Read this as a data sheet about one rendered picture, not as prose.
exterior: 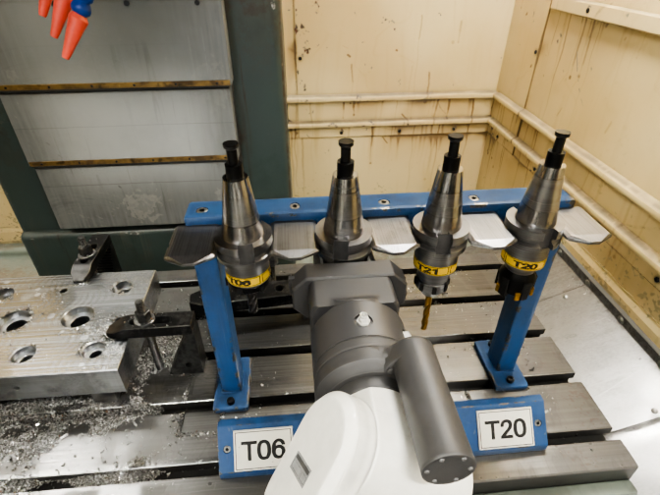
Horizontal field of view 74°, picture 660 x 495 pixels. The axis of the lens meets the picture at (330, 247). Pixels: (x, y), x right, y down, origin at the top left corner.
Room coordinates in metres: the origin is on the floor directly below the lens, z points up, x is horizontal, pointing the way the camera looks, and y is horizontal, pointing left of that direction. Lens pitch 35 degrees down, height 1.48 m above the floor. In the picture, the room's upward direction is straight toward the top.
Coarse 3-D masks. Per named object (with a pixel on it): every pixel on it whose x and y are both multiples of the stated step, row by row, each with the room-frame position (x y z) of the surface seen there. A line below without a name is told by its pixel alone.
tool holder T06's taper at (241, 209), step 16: (224, 176) 0.40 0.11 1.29; (224, 192) 0.38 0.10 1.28; (240, 192) 0.38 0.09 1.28; (224, 208) 0.38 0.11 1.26; (240, 208) 0.38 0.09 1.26; (256, 208) 0.40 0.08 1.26; (224, 224) 0.38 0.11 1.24; (240, 224) 0.38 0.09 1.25; (256, 224) 0.39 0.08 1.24; (224, 240) 0.38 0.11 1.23; (240, 240) 0.37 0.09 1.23; (256, 240) 0.38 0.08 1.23
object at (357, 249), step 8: (320, 224) 0.41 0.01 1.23; (368, 224) 0.41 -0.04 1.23; (320, 232) 0.40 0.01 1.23; (368, 232) 0.40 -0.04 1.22; (320, 240) 0.38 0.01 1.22; (328, 240) 0.38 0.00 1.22; (336, 240) 0.38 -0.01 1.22; (360, 240) 0.38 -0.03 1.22; (368, 240) 0.39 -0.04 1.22; (320, 248) 0.39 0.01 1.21; (328, 248) 0.38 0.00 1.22; (336, 248) 0.38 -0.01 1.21; (344, 248) 0.38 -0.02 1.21; (352, 248) 0.37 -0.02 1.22; (360, 248) 0.38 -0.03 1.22; (368, 248) 0.39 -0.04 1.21; (320, 256) 0.39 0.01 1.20; (328, 256) 0.38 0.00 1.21; (336, 256) 0.38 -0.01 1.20; (344, 256) 0.38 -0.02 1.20; (352, 256) 0.38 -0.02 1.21; (360, 256) 0.38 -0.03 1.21
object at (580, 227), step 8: (560, 208) 0.46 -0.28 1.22; (568, 208) 0.46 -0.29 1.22; (576, 208) 0.46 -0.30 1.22; (560, 216) 0.45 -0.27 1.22; (568, 216) 0.45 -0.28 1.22; (576, 216) 0.45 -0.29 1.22; (584, 216) 0.45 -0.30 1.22; (568, 224) 0.43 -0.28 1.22; (576, 224) 0.43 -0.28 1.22; (584, 224) 0.43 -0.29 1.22; (592, 224) 0.43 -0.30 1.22; (568, 232) 0.41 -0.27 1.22; (576, 232) 0.41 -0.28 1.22; (584, 232) 0.41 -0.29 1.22; (592, 232) 0.41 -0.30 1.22; (600, 232) 0.41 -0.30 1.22; (608, 232) 0.41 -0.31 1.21; (568, 240) 0.40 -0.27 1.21; (576, 240) 0.40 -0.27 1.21; (584, 240) 0.40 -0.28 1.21; (592, 240) 0.40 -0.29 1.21; (600, 240) 0.40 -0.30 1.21
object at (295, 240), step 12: (276, 228) 0.42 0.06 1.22; (288, 228) 0.42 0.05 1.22; (300, 228) 0.42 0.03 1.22; (312, 228) 0.42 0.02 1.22; (276, 240) 0.40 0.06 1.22; (288, 240) 0.40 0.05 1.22; (300, 240) 0.40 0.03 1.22; (312, 240) 0.40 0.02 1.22; (276, 252) 0.37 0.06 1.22; (288, 252) 0.37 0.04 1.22; (300, 252) 0.37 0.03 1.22; (312, 252) 0.37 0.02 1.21
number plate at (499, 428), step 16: (480, 416) 0.35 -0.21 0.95; (496, 416) 0.36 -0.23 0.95; (512, 416) 0.36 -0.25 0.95; (528, 416) 0.36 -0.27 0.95; (480, 432) 0.34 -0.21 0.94; (496, 432) 0.34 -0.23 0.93; (512, 432) 0.34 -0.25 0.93; (528, 432) 0.34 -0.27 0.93; (480, 448) 0.33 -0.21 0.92; (496, 448) 0.33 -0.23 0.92
